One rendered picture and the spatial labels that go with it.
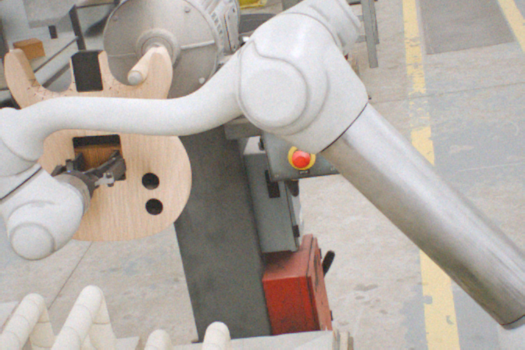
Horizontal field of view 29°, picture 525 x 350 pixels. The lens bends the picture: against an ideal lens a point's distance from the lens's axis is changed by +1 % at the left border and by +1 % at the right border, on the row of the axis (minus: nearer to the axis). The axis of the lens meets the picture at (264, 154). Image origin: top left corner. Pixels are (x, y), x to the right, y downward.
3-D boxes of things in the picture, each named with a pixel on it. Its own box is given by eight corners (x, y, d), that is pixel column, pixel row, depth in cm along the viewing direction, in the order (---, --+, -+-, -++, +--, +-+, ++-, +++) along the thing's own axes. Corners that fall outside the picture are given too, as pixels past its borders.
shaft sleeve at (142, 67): (162, 47, 215) (162, 62, 216) (147, 47, 215) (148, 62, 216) (143, 69, 198) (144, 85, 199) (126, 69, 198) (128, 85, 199)
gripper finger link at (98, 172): (77, 173, 194) (83, 174, 193) (112, 154, 203) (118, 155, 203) (81, 193, 195) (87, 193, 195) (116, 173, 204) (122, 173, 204)
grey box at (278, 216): (268, 230, 267) (230, 29, 249) (307, 226, 265) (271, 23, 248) (261, 255, 253) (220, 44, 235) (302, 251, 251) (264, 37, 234)
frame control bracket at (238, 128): (229, 135, 237) (226, 119, 236) (308, 125, 234) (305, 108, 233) (226, 141, 233) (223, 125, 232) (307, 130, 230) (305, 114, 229)
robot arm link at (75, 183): (87, 227, 184) (97, 215, 190) (78, 180, 182) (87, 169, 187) (39, 232, 186) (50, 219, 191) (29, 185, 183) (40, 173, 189)
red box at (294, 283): (291, 338, 283) (269, 217, 271) (336, 333, 281) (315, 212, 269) (283, 389, 259) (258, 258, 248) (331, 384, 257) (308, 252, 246)
